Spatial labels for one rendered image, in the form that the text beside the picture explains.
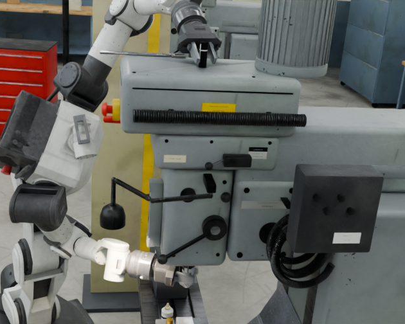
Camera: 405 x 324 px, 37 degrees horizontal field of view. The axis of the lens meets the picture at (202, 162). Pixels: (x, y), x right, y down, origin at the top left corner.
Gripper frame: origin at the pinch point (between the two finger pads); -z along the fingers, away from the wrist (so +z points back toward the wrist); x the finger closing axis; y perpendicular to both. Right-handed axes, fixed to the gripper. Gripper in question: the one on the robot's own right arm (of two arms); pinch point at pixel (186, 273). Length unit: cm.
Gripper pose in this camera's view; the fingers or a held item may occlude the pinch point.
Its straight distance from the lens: 192.9
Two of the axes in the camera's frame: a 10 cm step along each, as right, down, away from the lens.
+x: 2.1, -3.4, 9.2
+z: -9.7, -1.5, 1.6
